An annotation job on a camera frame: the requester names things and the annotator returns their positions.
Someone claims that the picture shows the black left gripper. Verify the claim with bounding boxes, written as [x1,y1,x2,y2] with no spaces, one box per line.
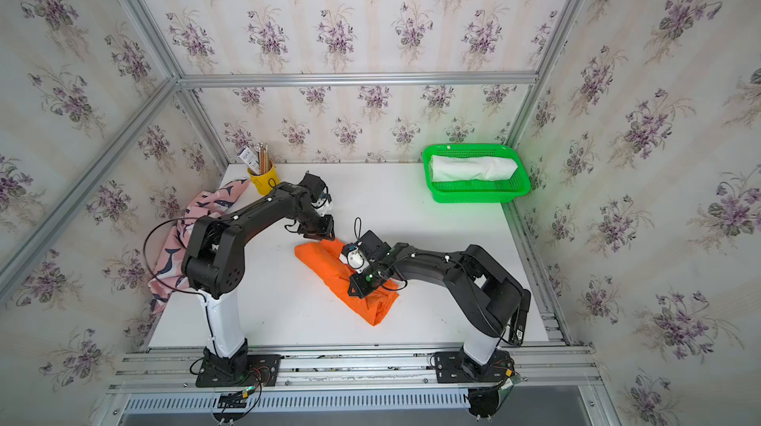
[292,206,338,238]

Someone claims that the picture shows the orange cloth garment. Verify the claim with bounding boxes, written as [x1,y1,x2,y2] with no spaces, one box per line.
[294,240,400,326]

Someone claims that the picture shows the pink patterned garment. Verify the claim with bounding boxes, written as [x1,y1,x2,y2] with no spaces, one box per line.
[148,180,251,314]

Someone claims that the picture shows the white shorts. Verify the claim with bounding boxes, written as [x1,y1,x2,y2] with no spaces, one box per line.
[430,156,518,182]

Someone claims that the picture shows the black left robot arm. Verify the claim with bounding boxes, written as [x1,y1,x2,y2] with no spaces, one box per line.
[182,172,335,361]

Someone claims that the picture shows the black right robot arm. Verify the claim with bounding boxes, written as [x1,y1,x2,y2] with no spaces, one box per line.
[340,231,531,368]

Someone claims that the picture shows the yellow pencil cup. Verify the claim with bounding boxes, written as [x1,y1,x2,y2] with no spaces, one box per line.
[248,164,281,196]

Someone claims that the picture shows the wooden pencils bundle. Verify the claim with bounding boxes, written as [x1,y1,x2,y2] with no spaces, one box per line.
[257,143,271,176]

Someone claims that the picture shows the green plastic basket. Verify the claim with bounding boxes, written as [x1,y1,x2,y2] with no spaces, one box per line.
[422,144,531,203]

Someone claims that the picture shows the black stapler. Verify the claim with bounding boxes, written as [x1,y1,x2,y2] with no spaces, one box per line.
[507,307,528,347]

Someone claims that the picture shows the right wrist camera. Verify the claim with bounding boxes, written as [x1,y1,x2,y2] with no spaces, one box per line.
[339,242,369,271]

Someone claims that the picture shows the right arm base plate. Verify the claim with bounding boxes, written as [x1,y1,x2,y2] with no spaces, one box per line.
[430,349,515,384]

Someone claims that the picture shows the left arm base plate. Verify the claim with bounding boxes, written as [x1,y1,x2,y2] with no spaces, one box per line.
[195,354,283,388]

